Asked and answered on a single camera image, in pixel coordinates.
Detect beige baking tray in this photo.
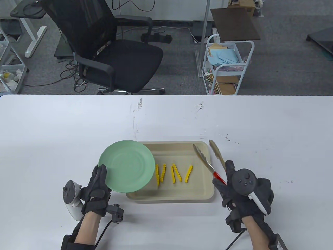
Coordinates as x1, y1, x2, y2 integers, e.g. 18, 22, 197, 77
126, 141, 215, 204

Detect black floor platform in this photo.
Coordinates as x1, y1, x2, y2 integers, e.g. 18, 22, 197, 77
306, 27, 333, 61

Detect green plate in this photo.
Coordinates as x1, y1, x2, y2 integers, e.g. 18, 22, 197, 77
98, 140, 156, 193

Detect black camera cable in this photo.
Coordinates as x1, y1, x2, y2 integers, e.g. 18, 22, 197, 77
225, 228, 246, 250
95, 221, 112, 250

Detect black mesh office chair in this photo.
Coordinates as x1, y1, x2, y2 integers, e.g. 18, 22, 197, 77
42, 0, 166, 95

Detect black forearm pack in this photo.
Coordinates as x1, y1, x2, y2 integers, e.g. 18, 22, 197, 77
268, 233, 288, 250
60, 224, 84, 250

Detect red-handled metal tongs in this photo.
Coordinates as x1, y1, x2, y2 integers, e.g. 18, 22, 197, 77
193, 140, 228, 186

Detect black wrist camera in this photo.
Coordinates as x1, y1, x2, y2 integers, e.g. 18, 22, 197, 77
105, 204, 125, 224
225, 210, 246, 233

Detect person's left hand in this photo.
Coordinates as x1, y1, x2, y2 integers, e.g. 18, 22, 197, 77
79, 164, 113, 217

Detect black and white controller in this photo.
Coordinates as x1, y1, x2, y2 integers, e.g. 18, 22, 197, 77
63, 180, 85, 221
232, 169, 271, 215

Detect black floor plate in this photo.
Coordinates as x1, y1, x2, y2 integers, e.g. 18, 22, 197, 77
54, 40, 74, 60

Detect person's right forearm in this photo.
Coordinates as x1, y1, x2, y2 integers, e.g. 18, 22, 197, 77
241, 215, 273, 250

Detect white partition panel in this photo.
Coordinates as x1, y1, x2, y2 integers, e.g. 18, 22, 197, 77
108, 0, 208, 21

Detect person's right hand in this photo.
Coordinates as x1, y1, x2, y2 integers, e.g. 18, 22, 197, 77
212, 160, 274, 225

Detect dark grey desk top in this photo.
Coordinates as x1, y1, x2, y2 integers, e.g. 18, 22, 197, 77
10, 0, 47, 19

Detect cardboard box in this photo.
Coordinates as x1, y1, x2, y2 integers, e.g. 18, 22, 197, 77
228, 0, 257, 16

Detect aluminium frame pole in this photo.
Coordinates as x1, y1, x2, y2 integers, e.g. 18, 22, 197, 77
195, 0, 210, 78

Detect dark brown side tabletop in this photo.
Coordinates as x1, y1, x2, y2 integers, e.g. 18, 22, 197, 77
210, 7, 261, 42

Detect grey storage box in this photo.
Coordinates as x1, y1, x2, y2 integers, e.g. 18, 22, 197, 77
0, 20, 22, 35

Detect white rolling cart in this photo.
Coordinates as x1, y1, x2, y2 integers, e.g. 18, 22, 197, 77
202, 34, 255, 96

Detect blue paper sheets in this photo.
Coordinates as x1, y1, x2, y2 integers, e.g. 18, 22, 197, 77
208, 48, 240, 65

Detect white desk leg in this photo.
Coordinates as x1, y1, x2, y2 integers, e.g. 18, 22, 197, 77
20, 18, 48, 58

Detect person's left forearm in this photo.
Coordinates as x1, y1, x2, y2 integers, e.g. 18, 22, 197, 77
74, 211, 102, 246

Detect black power strip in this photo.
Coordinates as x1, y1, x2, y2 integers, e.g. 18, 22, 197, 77
141, 33, 172, 44

